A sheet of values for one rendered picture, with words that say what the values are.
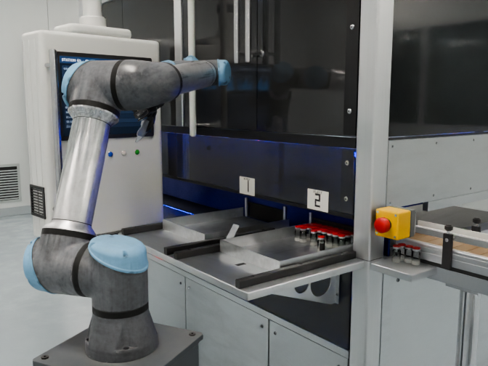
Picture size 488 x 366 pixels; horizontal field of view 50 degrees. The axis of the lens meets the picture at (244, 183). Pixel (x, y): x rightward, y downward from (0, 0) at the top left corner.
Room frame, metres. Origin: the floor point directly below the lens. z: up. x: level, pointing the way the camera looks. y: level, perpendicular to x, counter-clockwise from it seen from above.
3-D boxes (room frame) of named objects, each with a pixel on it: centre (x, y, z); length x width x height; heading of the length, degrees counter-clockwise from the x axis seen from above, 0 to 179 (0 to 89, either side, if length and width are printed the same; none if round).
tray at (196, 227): (1.72, 0.06, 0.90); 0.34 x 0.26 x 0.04; 127
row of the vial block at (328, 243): (1.52, -0.23, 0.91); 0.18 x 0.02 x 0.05; 37
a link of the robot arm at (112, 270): (1.05, 0.27, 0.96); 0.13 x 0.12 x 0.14; 73
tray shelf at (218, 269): (1.54, 0.01, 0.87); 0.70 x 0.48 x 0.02; 37
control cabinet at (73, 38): (2.04, 0.57, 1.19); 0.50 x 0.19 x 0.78; 135
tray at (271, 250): (1.45, -0.15, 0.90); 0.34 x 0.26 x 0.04; 127
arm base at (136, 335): (1.05, 0.26, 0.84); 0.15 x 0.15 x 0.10
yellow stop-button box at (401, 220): (1.32, -0.39, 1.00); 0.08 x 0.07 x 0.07; 127
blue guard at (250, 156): (2.17, 0.29, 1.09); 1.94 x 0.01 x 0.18; 37
